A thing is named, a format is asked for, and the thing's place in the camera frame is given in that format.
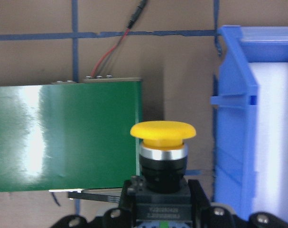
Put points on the green conveyor belt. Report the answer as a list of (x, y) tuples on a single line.
[(69, 136)]

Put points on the blue empty destination bin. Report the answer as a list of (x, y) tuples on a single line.
[(236, 113)]

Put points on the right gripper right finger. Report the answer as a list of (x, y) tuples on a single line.
[(207, 215)]

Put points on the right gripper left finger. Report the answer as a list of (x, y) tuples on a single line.
[(119, 217)]

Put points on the white foam pad destination bin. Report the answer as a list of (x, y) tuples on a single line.
[(271, 150)]

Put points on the yellow push button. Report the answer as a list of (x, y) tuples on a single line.
[(162, 193)]

